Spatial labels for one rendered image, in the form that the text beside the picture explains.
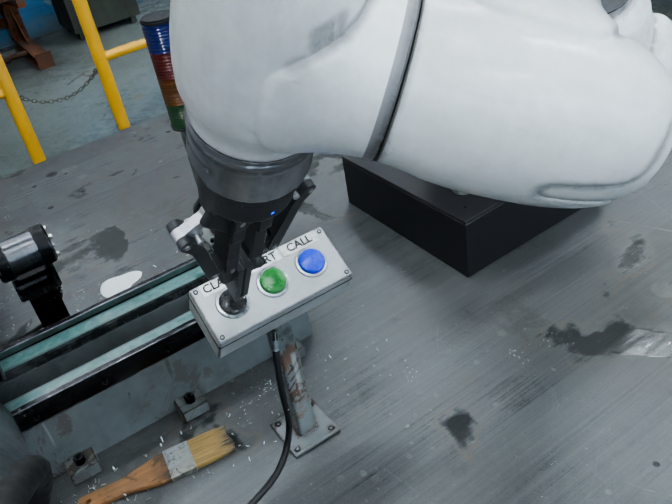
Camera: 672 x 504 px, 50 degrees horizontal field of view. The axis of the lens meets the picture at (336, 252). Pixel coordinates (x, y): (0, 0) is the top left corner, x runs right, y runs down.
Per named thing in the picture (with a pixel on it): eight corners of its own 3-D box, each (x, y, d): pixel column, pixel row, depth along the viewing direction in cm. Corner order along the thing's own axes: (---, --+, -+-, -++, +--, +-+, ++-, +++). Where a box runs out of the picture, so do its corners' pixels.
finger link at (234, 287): (245, 268, 66) (238, 272, 66) (241, 297, 72) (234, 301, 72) (229, 243, 67) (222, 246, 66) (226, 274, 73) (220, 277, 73)
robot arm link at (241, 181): (158, 78, 46) (162, 132, 51) (228, 186, 43) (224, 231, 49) (279, 34, 49) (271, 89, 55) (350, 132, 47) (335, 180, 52)
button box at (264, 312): (218, 360, 79) (219, 344, 74) (187, 307, 81) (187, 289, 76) (346, 291, 85) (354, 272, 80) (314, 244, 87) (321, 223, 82)
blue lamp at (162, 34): (156, 58, 113) (148, 30, 110) (143, 49, 117) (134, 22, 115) (190, 46, 115) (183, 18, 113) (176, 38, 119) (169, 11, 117)
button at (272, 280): (267, 302, 78) (268, 296, 77) (253, 280, 79) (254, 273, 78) (290, 290, 79) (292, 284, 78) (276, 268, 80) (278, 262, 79)
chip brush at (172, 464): (83, 524, 88) (81, 521, 88) (77, 495, 92) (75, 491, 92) (237, 451, 94) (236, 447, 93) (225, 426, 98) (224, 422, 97)
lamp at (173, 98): (172, 110, 118) (164, 84, 116) (159, 100, 123) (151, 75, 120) (205, 97, 120) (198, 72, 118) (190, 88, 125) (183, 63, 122)
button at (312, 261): (305, 282, 80) (308, 276, 79) (291, 261, 81) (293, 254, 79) (328, 271, 81) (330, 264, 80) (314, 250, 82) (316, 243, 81)
